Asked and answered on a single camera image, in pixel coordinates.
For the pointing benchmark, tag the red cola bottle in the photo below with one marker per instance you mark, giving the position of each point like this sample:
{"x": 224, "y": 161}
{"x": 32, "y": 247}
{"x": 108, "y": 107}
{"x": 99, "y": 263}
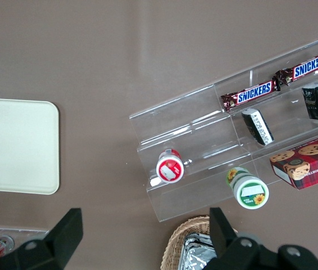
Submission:
{"x": 2, "y": 244}

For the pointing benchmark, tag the cream rectangular tray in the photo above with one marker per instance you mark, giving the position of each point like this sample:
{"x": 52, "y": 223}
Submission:
{"x": 15, "y": 146}

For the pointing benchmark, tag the red tartan cookie box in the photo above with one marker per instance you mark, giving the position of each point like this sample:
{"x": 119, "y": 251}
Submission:
{"x": 313, "y": 163}

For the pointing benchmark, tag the light wicker basket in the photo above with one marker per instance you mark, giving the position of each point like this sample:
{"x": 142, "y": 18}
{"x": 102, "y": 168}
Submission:
{"x": 172, "y": 244}

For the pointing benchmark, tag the green white sunflower cup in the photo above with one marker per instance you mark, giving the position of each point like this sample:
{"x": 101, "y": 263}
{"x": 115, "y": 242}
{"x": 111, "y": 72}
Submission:
{"x": 251, "y": 194}

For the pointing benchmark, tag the red white yogurt cup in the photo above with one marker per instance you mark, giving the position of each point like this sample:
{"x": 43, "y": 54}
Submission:
{"x": 170, "y": 168}

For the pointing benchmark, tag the clear acrylic bottle rack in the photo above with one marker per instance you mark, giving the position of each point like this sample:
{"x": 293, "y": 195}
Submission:
{"x": 29, "y": 232}

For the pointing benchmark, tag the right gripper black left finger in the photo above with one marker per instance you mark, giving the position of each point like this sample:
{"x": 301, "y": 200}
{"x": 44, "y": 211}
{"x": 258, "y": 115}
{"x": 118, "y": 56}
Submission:
{"x": 63, "y": 236}

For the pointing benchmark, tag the aluminium foil tray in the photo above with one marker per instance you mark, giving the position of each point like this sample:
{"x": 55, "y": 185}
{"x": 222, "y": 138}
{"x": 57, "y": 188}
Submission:
{"x": 198, "y": 253}

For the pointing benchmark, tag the clear acrylic stepped stand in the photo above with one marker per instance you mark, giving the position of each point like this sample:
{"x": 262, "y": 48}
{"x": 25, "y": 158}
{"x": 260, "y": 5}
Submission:
{"x": 175, "y": 135}

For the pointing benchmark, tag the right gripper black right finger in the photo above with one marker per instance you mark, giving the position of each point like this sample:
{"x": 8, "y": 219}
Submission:
{"x": 223, "y": 239}

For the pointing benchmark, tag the Snickers chocolate bar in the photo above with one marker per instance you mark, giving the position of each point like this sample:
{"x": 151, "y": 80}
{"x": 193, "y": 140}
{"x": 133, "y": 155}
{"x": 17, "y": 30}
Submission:
{"x": 253, "y": 94}
{"x": 310, "y": 66}

